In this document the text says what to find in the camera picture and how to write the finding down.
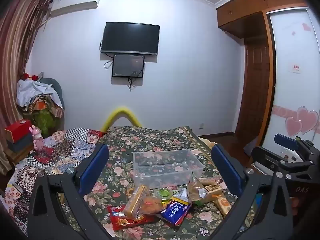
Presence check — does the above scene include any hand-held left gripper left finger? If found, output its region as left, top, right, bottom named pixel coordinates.
left=27, top=143, right=113, bottom=240

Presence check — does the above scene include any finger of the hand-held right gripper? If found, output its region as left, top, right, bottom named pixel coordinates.
left=274, top=133, right=320, bottom=161
left=251, top=146, right=316, bottom=180

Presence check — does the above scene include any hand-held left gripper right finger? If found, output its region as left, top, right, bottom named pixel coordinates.
left=211, top=144, right=295, bottom=240

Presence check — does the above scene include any long sausage packet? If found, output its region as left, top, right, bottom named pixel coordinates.
left=197, top=177, right=222, bottom=186

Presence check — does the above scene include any brown snack packet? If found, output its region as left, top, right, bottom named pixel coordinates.
left=204, top=184, right=223, bottom=202

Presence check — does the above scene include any clear bread bag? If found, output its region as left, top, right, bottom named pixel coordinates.
left=187, top=174, right=209, bottom=203

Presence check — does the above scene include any golden puffed rice cake packet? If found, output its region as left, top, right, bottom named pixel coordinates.
left=123, top=185, right=149, bottom=218

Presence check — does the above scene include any clear plastic container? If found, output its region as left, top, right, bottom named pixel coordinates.
left=132, top=149, right=205, bottom=189

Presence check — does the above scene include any red snack packet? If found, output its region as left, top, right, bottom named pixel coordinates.
left=107, top=204, right=156, bottom=233

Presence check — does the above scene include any round orange cake packet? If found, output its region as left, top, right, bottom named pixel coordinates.
left=140, top=195, right=166, bottom=216

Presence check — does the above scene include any blue biscuit packet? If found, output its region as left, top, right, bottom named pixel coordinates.
left=156, top=197, right=193, bottom=227

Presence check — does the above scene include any person's right hand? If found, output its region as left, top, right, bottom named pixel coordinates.
left=291, top=197, right=301, bottom=216

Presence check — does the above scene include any patchwork quilt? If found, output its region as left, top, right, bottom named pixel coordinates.
left=4, top=127, right=106, bottom=233

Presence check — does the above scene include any yellow foam tube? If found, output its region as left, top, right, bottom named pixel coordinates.
left=100, top=106, right=143, bottom=133

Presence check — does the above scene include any pink plush toy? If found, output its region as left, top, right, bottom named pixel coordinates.
left=28, top=126, right=45, bottom=153

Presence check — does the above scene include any green cloth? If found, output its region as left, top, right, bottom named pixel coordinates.
left=33, top=108, right=61, bottom=138

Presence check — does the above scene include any green jelly cup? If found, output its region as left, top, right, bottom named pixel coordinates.
left=155, top=187, right=175, bottom=205

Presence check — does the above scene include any white door sticker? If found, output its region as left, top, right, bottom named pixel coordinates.
left=288, top=63, right=302, bottom=74

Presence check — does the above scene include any wooden nightstand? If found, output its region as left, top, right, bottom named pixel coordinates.
left=4, top=144, right=36, bottom=169

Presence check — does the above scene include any dark grey box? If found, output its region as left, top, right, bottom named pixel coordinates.
left=6, top=132, right=35, bottom=153

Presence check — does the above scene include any grey blue cushion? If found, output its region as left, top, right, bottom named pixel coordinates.
left=40, top=77, right=65, bottom=110

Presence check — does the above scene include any red box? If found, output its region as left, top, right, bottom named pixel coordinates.
left=4, top=119, right=33, bottom=140

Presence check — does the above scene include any pile of clothes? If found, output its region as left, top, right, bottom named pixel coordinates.
left=16, top=76, right=65, bottom=118

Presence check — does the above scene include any striped brown curtain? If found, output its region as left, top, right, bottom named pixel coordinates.
left=0, top=0, right=53, bottom=142

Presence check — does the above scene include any wooden overhead cabinet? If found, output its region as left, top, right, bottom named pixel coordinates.
left=216, top=0, right=314, bottom=40

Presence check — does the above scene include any white air conditioner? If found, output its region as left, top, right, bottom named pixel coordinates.
left=50, top=0, right=100, bottom=18

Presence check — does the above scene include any small black wall monitor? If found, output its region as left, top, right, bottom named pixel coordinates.
left=112, top=54, right=146, bottom=78

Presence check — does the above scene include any black wall television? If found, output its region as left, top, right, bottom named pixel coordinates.
left=101, top=22, right=160, bottom=56

